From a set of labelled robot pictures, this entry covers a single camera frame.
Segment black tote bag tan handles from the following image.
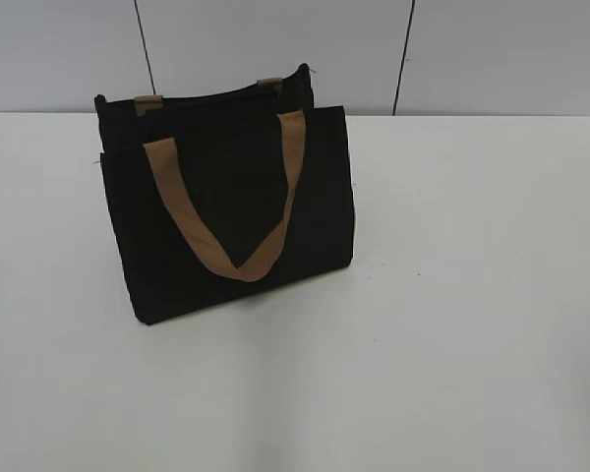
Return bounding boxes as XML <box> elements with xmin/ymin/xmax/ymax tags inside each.
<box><xmin>94</xmin><ymin>64</ymin><xmax>355</xmax><ymax>325</ymax></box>

